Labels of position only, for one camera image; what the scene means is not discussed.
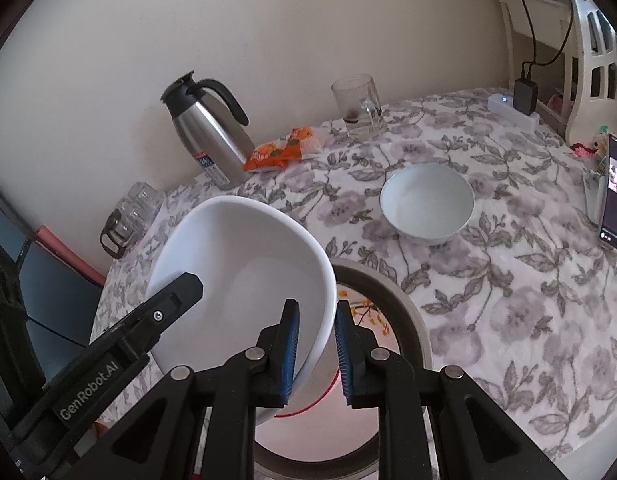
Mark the pale blue bowl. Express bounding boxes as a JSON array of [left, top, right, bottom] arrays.
[[379, 163, 475, 247]]

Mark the black cable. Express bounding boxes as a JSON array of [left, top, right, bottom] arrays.
[[515, 0, 576, 78]]

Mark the small red toy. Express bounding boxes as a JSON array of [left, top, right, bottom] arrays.
[[571, 125, 611, 161]]

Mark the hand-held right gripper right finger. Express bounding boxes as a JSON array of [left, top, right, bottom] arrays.
[[334, 301, 569, 480]]

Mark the black charger plug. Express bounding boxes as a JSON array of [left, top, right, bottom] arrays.
[[513, 62, 539, 116]]

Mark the white power strip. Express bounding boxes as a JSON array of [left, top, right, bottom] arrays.
[[487, 92, 541, 128]]

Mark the white phone stand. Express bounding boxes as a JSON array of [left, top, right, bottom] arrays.
[[582, 167, 609, 226]]

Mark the clear glass mug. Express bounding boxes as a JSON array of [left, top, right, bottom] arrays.
[[331, 74, 387, 142]]

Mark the dark blue pink-edged seat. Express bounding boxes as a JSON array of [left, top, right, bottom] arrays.
[[0, 175, 106, 376]]

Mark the black charger with cable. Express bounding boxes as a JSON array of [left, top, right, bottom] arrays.
[[495, 0, 576, 126]]

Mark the orange snack packet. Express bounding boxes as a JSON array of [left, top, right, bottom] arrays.
[[242, 126, 326, 173]]

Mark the red-rimmed white bowl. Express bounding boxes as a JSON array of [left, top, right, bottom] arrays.
[[256, 360, 341, 427]]

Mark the stainless steel thermos jug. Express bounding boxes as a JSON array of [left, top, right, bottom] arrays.
[[161, 71, 256, 191]]

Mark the small white bowl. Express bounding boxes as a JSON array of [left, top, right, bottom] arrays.
[[146, 196, 337, 411]]

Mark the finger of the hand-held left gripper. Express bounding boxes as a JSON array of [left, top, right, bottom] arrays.
[[102, 272, 204, 362]]

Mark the clear glass jar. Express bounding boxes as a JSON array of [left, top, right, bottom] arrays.
[[99, 181, 164, 259]]

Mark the white floral plate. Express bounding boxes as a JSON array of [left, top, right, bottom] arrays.
[[253, 280, 404, 463]]

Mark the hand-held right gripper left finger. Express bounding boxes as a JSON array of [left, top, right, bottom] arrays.
[[96, 299, 302, 480]]

